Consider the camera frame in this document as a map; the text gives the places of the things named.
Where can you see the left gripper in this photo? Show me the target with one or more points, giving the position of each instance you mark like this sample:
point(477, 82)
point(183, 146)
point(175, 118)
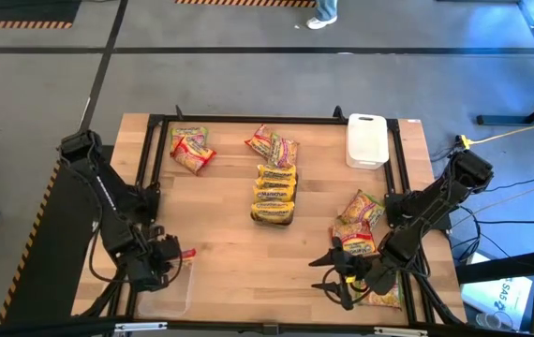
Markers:
point(164, 257)

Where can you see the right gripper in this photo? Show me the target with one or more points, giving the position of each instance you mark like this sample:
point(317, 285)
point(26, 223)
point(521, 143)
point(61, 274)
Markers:
point(360, 276)

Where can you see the green pink shrimp ramen pack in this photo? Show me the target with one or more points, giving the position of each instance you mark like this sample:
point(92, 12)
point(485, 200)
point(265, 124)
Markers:
point(386, 297)
point(183, 132)
point(283, 152)
point(363, 208)

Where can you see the white plastic bin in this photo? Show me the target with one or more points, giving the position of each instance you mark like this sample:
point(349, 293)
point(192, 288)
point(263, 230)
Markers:
point(366, 140)

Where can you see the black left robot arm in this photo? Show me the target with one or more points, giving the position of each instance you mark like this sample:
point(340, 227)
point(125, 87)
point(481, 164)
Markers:
point(108, 206)

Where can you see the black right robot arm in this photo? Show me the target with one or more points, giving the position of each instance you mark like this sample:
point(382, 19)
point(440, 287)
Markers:
point(417, 224)

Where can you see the clear plastic bin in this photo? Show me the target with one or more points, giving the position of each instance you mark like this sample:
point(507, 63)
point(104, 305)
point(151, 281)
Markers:
point(164, 302)

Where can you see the dark grey plastic bin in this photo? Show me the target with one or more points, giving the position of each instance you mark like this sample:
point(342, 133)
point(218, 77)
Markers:
point(274, 224)

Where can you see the black hazard striped floor mat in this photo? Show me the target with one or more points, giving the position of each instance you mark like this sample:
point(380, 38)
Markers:
point(248, 3)
point(47, 262)
point(14, 11)

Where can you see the clear plastic bag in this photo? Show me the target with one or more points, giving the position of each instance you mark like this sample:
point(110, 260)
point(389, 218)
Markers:
point(496, 295)

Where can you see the black metal beam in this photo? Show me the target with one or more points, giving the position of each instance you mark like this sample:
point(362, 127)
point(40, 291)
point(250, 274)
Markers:
point(506, 268)

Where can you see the person's white shoe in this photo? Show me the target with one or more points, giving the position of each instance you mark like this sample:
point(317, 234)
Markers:
point(321, 22)

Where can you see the person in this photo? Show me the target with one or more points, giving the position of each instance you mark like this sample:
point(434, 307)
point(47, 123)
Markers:
point(327, 7)

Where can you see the silver metal bracket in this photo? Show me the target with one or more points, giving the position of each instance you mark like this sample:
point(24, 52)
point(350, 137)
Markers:
point(140, 326)
point(398, 332)

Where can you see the black aluminium table frame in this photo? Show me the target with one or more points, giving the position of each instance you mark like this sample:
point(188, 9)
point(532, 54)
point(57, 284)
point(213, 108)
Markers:
point(248, 119)

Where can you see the black desk frame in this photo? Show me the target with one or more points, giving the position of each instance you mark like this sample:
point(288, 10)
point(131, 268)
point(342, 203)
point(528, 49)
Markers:
point(501, 120)

